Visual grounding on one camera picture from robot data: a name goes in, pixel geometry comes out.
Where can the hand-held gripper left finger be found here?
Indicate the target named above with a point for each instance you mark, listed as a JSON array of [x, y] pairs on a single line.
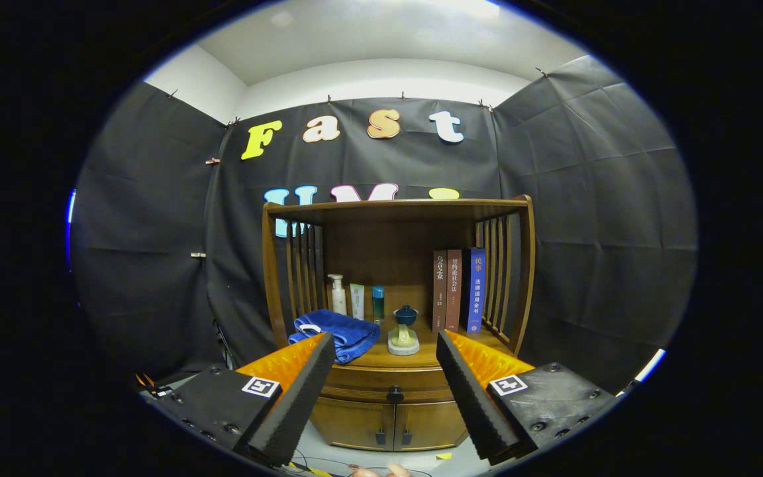
[[295, 405]]

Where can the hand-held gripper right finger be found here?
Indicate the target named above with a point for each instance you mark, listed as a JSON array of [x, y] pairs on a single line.
[[471, 404]]

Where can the wooden drawer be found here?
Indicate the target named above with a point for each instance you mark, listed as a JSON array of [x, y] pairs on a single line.
[[361, 384]]

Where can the wooden cabinet door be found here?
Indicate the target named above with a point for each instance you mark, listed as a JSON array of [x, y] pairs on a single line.
[[348, 424], [431, 424]]

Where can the wooden countertop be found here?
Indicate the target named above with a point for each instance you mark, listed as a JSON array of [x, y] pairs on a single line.
[[421, 361]]

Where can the wooden cabinet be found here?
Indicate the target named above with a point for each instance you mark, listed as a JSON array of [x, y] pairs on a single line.
[[388, 252]]

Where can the yellow black striped tape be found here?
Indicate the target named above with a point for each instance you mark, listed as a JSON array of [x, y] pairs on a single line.
[[318, 472]]

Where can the blue folded towel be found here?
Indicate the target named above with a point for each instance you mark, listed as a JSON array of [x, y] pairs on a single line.
[[348, 334]]

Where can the blue lidded teacup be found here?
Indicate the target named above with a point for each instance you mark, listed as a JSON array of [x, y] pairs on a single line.
[[405, 315]]

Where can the white pump bottle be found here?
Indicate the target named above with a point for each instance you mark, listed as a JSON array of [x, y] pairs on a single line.
[[338, 301]]

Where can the blue book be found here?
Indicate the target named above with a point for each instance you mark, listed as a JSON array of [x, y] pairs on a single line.
[[477, 291]]

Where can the reddish brown book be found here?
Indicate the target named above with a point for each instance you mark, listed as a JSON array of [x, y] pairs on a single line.
[[454, 291]]

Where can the dark brown book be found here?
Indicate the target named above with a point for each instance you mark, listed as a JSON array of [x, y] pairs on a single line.
[[440, 291]]

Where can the white green tube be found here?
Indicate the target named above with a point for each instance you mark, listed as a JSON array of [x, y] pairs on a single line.
[[357, 301]]

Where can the teal bottle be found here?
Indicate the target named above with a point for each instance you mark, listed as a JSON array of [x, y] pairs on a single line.
[[379, 303]]

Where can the black backdrop cloth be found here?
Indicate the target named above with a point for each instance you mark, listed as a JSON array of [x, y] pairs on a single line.
[[587, 199]]

